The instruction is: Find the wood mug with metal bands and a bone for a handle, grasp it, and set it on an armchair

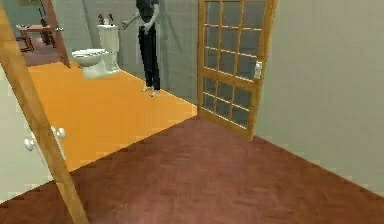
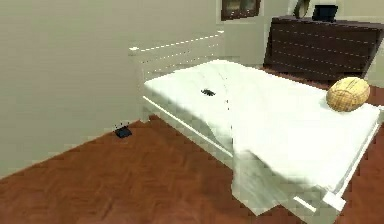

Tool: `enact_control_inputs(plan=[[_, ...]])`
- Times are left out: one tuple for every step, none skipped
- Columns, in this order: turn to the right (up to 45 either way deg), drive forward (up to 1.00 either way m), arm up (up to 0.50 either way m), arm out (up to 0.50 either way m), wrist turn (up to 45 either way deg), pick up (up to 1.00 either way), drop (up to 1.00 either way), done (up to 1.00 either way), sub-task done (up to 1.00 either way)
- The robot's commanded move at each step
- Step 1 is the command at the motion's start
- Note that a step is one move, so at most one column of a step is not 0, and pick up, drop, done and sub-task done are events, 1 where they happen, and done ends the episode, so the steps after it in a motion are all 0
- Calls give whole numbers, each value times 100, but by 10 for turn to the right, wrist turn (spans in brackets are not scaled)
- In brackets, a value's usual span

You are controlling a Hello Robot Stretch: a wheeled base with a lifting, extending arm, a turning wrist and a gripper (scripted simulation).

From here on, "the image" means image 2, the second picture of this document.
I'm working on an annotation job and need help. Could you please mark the small dark blue box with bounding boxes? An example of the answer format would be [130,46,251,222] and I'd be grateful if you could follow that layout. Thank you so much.
[114,126,133,139]

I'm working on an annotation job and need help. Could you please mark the white bed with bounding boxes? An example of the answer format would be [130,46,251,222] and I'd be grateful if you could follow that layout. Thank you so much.
[129,30,384,224]

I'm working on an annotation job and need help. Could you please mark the dark brown chest of drawers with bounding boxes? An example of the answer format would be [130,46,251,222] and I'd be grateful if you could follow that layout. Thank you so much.
[263,15,384,83]

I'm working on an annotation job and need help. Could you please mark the olive round vase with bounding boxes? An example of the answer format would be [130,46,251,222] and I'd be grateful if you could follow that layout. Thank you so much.
[293,0,312,20]

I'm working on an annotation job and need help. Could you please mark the tan woven ball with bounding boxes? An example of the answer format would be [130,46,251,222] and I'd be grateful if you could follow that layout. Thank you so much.
[325,76,371,113]

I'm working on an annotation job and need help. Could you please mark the black box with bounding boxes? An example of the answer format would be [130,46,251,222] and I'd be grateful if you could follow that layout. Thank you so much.
[311,4,339,24]

